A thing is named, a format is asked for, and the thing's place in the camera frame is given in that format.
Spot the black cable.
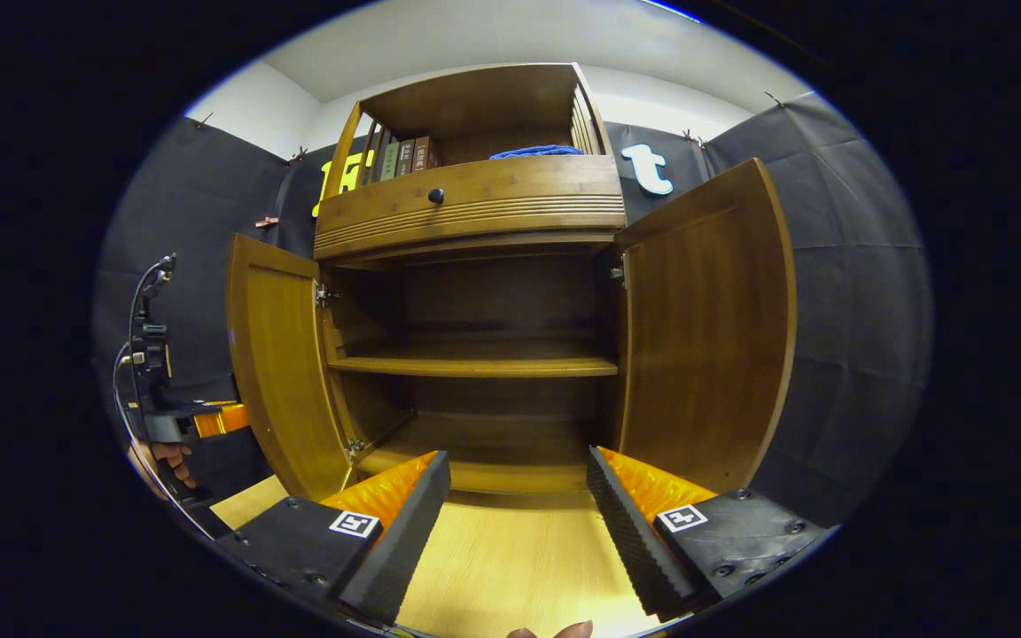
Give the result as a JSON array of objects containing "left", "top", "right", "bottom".
[{"left": 112, "top": 255, "right": 214, "bottom": 540}]

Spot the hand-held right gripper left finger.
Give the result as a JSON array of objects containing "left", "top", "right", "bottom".
[{"left": 218, "top": 450, "right": 452, "bottom": 626}]

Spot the black backdrop cloth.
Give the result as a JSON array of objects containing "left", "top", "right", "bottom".
[{"left": 92, "top": 91, "right": 935, "bottom": 533}]

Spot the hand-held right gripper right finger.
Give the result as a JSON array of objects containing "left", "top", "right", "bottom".
[{"left": 586, "top": 446, "right": 830, "bottom": 621}]

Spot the blue folded towel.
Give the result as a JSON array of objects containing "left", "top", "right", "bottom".
[{"left": 489, "top": 144, "right": 584, "bottom": 160}]

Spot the wooden shoe cabinet door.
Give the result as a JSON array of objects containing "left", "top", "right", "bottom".
[
  {"left": 225, "top": 233, "right": 361, "bottom": 503},
  {"left": 610, "top": 158, "right": 799, "bottom": 495}
]

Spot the wooden inner shelf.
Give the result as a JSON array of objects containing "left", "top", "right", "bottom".
[{"left": 327, "top": 353, "right": 620, "bottom": 379}]

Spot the wooden cabinet drawer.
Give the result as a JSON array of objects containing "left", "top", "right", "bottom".
[{"left": 314, "top": 155, "right": 627, "bottom": 261}]

